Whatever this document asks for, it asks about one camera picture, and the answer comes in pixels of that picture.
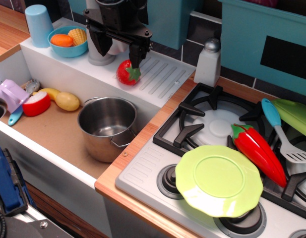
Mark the stainless steel pot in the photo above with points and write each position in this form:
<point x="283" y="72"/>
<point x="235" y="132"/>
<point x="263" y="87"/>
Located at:
<point x="107" y="126"/>

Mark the yellow toy banana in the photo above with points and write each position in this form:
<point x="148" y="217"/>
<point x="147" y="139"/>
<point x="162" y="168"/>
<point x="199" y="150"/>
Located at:
<point x="51" y="92"/>

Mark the lime green plastic plate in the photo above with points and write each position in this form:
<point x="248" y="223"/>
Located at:
<point x="218" y="181"/>

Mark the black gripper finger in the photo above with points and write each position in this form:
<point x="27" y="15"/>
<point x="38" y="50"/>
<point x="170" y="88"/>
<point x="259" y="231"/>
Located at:
<point x="100" y="39"/>
<point x="137" y="53"/>

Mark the teal cabinet box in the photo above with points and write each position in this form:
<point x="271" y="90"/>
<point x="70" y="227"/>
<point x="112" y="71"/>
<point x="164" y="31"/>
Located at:
<point x="167" y="19"/>
<point x="265" y="43"/>

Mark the orange toy carrot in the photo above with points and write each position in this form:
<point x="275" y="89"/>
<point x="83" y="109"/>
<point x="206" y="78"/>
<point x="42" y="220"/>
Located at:
<point x="62" y="40"/>

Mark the blue handled grey spatula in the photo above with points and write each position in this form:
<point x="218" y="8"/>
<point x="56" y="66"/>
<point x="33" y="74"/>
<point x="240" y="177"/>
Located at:
<point x="288" y="151"/>

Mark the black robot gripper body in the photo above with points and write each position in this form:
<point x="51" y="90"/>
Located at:
<point x="119" y="18"/>

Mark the green plastic lid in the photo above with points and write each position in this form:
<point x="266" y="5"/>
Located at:
<point x="293" y="113"/>

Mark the yellow toy corn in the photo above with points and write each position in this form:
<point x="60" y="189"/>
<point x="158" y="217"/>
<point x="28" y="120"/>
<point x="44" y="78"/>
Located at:
<point x="78" y="35"/>

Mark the blue clamp device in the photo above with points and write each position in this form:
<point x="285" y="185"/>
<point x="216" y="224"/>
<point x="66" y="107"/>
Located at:
<point x="14" y="194"/>

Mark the blue plastic bowl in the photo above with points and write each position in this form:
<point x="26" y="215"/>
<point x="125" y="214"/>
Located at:
<point x="68" y="52"/>

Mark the black stove grate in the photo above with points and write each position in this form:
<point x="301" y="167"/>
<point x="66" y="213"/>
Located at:
<point x="205" y="117"/>

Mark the grey stove knob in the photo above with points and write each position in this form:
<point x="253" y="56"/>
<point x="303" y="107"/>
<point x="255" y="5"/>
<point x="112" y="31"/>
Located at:
<point x="166" y="182"/>
<point x="250" y="225"/>

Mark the teal handled strainer spoon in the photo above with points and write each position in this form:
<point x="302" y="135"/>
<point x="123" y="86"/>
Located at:
<point x="31" y="86"/>

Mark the yellow toy potato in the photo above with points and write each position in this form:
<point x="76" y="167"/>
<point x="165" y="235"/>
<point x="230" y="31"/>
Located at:
<point x="67" y="101"/>

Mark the purple plastic cup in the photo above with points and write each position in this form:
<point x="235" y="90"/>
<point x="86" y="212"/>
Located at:
<point x="13" y="95"/>

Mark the red toy apple half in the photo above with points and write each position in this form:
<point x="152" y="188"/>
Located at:
<point x="36" y="104"/>

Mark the teal cabinet box left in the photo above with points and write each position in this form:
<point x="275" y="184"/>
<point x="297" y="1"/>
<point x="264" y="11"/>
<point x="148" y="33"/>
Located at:
<point x="167" y="19"/>

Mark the white salt shaker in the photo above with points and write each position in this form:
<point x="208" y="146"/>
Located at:
<point x="209" y="63"/>

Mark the teal cabinet box right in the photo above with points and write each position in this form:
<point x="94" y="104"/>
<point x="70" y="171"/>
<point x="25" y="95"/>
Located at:
<point x="265" y="43"/>

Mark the red toy chili pepper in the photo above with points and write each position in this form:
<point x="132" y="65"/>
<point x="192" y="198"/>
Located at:
<point x="253" y="145"/>

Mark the red toy strawberry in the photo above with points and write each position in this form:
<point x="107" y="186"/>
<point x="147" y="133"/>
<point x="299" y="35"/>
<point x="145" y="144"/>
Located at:
<point x="126" y="74"/>

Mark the grey toy faucet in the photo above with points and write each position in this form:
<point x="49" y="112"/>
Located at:
<point x="95" y="58"/>

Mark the light blue plastic cup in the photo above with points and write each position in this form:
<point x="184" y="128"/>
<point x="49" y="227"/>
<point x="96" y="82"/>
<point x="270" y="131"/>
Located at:
<point x="39" y="25"/>

